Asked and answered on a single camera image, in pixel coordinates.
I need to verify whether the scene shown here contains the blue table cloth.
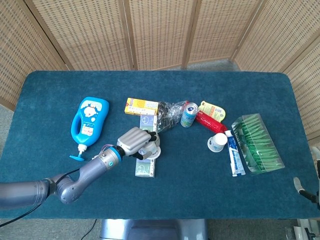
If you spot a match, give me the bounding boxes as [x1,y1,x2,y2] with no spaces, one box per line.
[0,70,316,221]

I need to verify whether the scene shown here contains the light blue drink can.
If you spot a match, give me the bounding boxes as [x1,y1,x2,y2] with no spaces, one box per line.
[180,101,199,128]

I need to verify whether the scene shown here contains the yellow green packet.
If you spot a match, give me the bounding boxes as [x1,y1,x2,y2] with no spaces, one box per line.
[197,100,227,123]

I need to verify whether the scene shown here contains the long tissue pack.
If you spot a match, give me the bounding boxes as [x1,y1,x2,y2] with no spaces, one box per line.
[134,114,159,179]

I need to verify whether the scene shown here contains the blue pump bottle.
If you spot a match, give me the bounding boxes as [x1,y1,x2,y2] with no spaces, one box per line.
[69,96,110,161]

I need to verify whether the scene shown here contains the red foil packet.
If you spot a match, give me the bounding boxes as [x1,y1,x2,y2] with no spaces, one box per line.
[194,111,226,138]

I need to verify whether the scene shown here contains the white floor object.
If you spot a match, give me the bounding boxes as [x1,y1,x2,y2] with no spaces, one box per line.
[293,218,320,240]

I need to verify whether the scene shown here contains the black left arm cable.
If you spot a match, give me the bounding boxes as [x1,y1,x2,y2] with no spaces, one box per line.
[0,168,81,228]

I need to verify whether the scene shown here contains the bamboo folding screen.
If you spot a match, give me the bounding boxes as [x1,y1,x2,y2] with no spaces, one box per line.
[0,0,320,141]

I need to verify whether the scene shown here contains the clear bag of black pieces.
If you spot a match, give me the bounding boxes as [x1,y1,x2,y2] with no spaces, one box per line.
[156,100,189,133]

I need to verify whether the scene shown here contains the clear box of green sachets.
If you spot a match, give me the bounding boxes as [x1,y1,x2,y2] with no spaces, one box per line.
[231,113,286,177]

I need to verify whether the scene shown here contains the white paper cup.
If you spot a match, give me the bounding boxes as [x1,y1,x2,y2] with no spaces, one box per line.
[207,132,228,153]
[147,149,162,161]
[138,134,162,159]

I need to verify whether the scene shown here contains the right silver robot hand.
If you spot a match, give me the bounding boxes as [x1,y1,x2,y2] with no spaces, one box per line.
[292,146,320,205]

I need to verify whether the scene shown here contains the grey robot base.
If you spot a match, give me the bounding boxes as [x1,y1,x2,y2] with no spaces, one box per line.
[99,218,208,240]

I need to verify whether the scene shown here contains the white blue toothpaste tube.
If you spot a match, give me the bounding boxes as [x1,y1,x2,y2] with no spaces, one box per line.
[224,129,247,178]

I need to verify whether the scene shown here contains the black floor cable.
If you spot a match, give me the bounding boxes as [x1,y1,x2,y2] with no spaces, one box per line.
[87,219,98,233]

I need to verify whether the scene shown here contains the yellow cardboard box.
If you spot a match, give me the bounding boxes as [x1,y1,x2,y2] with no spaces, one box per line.
[124,97,160,116]

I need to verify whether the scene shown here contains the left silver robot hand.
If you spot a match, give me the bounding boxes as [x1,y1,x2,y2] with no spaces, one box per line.
[116,126,161,161]

